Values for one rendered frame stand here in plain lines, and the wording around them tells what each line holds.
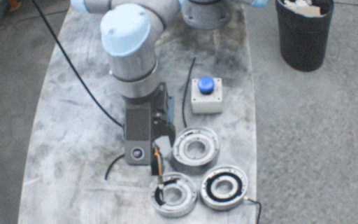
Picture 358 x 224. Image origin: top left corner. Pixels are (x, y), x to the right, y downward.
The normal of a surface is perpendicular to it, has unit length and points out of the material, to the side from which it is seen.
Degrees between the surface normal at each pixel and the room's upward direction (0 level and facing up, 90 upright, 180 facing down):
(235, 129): 0
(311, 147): 0
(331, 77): 0
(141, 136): 29
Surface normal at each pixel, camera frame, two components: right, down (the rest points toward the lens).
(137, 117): -0.07, -0.16
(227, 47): -0.11, -0.61
